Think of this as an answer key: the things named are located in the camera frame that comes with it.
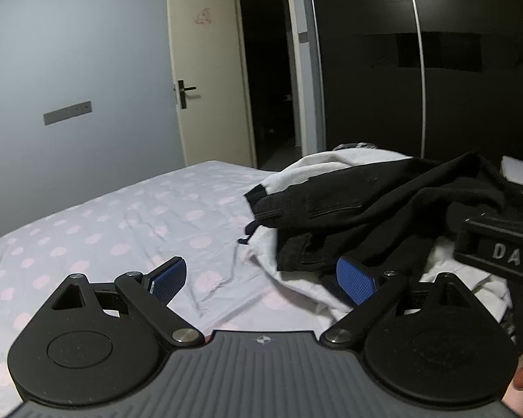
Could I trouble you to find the white box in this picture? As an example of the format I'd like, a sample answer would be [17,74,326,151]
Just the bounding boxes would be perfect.
[500,154,523,190]

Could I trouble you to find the cream door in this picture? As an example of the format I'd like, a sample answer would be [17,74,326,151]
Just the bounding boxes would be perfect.
[166,0,258,168]

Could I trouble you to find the black long-sleeve shirt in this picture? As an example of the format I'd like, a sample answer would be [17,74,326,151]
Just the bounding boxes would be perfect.
[362,150,523,266]

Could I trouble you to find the white door frame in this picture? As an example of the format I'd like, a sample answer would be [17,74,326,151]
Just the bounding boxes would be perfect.
[283,0,327,151]

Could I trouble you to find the long grey wall plate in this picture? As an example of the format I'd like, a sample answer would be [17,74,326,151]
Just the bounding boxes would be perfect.
[43,101,92,126]

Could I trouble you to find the black denim pants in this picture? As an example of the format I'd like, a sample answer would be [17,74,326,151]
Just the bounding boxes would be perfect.
[244,157,441,273]

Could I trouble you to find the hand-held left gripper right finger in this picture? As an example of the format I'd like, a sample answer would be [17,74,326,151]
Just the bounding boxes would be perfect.
[319,256,475,350]

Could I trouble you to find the black door handle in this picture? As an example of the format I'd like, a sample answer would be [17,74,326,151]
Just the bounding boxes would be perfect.
[174,79,198,109]

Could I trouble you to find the white garment with navy trim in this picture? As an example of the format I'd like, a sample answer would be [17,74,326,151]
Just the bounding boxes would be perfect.
[237,148,513,323]

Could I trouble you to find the polka dot bed sheet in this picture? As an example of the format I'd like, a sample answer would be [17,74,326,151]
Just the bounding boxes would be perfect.
[0,160,519,405]

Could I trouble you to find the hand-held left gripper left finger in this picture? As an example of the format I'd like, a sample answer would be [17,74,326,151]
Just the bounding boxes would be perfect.
[48,256,205,349]

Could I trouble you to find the grey patterned cloth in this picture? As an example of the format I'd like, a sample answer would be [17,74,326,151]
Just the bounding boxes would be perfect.
[333,141,378,152]

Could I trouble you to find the dark sliding-door wardrobe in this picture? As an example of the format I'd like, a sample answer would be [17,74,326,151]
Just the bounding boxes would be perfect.
[309,0,523,170]

